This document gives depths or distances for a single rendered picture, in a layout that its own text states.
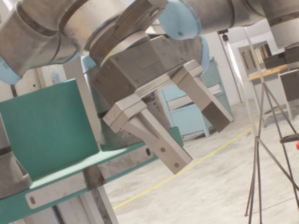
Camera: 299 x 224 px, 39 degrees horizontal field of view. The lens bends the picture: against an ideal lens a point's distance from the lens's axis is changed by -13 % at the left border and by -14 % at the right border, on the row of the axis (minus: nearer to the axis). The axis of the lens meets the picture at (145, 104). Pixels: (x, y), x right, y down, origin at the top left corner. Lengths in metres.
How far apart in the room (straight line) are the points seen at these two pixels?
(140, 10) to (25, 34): 0.18
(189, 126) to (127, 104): 9.11
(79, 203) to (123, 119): 0.84
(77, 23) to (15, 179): 0.46
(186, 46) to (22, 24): 0.70
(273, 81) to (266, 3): 6.90
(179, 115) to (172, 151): 9.17
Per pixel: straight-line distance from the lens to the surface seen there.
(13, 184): 0.95
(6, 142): 0.99
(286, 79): 0.78
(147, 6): 0.56
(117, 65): 0.55
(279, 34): 0.79
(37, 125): 1.21
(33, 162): 1.18
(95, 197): 1.33
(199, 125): 9.50
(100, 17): 0.59
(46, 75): 1.31
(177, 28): 0.81
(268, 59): 0.84
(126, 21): 0.57
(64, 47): 0.77
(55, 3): 0.62
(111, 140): 1.22
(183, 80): 0.66
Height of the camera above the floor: 1.24
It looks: 1 degrees down
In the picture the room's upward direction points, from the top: 19 degrees counter-clockwise
